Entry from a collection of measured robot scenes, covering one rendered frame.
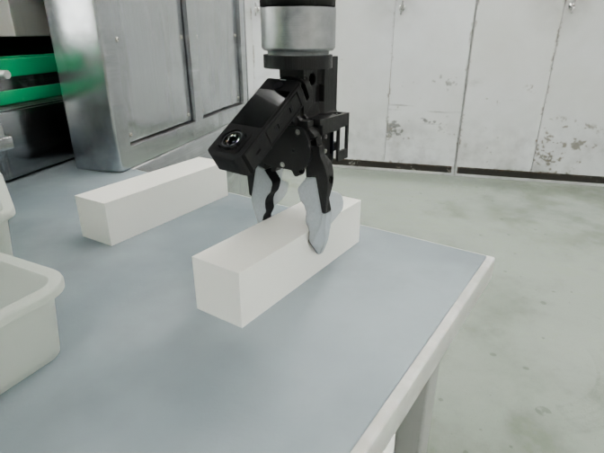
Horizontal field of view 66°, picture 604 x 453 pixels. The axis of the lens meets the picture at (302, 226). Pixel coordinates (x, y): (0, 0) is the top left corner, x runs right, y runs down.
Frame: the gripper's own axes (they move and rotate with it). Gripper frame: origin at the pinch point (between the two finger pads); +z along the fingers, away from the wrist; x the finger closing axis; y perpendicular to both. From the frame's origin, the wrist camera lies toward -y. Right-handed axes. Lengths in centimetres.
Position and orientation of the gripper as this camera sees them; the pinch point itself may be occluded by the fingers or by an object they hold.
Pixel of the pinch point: (288, 238)
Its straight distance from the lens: 53.8
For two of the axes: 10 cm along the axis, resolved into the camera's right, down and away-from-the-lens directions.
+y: 5.6, -3.2, 7.6
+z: 0.0, 9.2, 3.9
